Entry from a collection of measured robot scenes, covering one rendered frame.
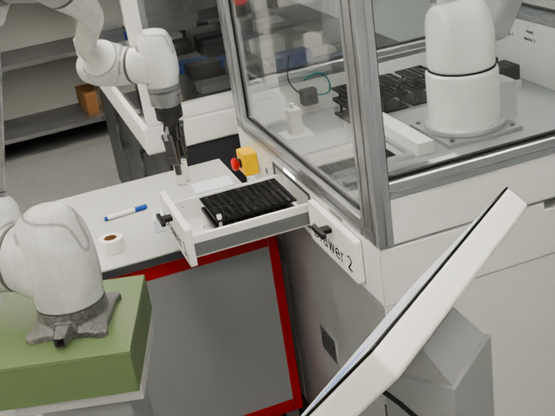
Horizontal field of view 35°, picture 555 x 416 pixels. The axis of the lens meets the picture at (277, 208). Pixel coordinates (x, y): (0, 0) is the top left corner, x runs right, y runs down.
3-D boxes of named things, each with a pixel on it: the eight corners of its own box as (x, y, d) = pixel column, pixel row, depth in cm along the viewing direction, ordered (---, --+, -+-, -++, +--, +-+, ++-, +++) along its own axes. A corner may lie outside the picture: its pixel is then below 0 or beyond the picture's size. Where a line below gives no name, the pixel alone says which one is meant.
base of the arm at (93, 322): (19, 356, 183) (12, 333, 181) (46, 303, 204) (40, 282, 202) (103, 347, 182) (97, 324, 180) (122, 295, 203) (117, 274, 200)
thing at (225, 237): (196, 258, 220) (191, 237, 218) (172, 222, 243) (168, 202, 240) (339, 217, 231) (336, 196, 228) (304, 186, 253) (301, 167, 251)
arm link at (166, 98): (183, 78, 241) (187, 99, 243) (153, 81, 243) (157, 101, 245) (173, 88, 233) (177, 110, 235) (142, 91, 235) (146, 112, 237)
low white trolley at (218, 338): (137, 491, 267) (80, 276, 236) (104, 385, 321) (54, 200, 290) (310, 430, 282) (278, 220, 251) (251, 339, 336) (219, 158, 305)
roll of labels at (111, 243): (120, 242, 253) (117, 229, 252) (129, 249, 247) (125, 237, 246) (97, 250, 250) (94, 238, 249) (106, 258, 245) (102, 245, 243)
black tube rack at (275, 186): (220, 243, 226) (216, 220, 223) (202, 219, 241) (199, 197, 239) (299, 220, 232) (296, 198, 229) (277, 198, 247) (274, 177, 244)
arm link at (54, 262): (82, 319, 183) (58, 225, 174) (10, 313, 189) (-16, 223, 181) (119, 281, 197) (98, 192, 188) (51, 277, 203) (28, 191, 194)
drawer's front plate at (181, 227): (192, 268, 219) (183, 229, 215) (165, 226, 244) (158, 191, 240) (198, 266, 220) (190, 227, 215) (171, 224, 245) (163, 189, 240)
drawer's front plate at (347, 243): (358, 285, 200) (353, 243, 195) (311, 238, 225) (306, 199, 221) (366, 283, 200) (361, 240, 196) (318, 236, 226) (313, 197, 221)
